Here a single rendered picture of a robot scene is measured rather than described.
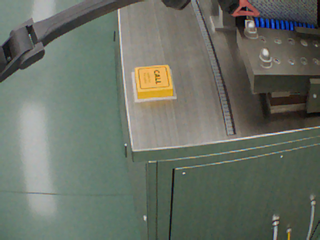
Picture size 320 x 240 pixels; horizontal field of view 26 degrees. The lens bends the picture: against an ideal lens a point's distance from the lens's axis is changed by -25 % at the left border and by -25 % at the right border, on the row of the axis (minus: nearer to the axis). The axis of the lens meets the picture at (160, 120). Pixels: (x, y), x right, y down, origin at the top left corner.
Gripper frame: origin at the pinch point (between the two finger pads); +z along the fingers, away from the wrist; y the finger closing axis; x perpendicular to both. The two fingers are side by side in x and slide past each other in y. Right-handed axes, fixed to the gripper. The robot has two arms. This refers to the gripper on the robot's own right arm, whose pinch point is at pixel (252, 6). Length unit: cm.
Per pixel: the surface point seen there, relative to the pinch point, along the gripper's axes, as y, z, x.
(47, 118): -61, 5, -121
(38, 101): -70, 2, -123
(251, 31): 8.2, -1.7, -3.2
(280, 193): 26, 28, -35
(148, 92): 13.4, -15.3, -26.6
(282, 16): 0.2, 9.3, 2.1
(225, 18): -7.8, 1.7, -14.0
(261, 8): 0.2, 2.4, 0.7
